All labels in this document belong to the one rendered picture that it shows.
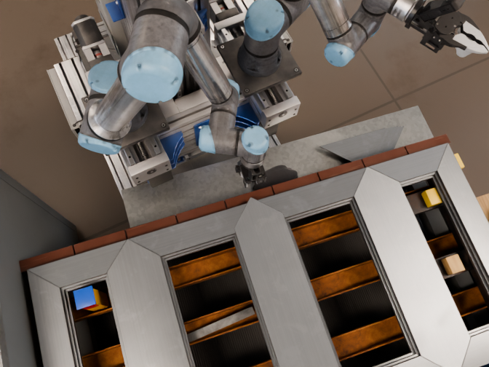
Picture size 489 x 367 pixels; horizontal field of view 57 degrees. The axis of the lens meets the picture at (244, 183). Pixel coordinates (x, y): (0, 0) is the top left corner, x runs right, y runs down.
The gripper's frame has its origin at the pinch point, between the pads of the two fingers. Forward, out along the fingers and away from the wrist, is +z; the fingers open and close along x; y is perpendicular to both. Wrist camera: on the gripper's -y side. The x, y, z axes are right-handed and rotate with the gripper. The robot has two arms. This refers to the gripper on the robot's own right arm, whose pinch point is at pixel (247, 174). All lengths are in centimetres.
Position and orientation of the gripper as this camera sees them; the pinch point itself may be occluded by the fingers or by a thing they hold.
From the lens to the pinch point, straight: 155.1
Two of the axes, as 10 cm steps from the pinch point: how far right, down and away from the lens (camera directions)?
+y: 3.1, 9.0, -3.0
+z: -0.4, 3.3, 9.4
